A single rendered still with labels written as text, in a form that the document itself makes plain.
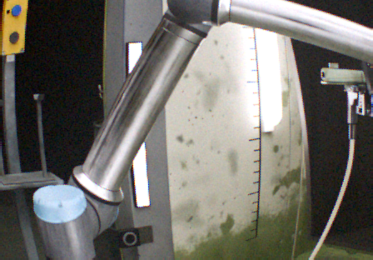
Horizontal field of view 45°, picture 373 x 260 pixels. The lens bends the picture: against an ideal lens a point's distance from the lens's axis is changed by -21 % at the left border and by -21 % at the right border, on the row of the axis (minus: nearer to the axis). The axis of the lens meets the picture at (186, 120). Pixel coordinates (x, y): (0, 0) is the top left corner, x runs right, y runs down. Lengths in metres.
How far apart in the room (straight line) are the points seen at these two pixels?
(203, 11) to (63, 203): 0.52
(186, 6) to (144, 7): 0.99
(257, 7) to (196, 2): 0.13
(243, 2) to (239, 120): 1.33
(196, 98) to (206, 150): 0.21
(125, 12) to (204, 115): 0.56
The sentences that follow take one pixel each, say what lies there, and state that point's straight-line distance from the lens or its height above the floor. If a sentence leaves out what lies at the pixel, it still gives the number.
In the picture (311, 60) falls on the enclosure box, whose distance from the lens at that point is 1.94.
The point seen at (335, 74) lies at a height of 1.16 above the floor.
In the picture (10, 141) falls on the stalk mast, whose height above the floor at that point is 0.93.
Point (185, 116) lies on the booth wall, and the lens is 2.17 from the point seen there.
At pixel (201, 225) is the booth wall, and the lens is 2.30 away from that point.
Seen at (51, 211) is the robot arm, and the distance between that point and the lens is 1.16.
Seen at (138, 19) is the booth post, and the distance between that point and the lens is 2.05.
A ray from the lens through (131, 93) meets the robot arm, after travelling 1.23.
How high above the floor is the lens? 1.20
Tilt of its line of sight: 6 degrees down
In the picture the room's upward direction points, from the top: 2 degrees counter-clockwise
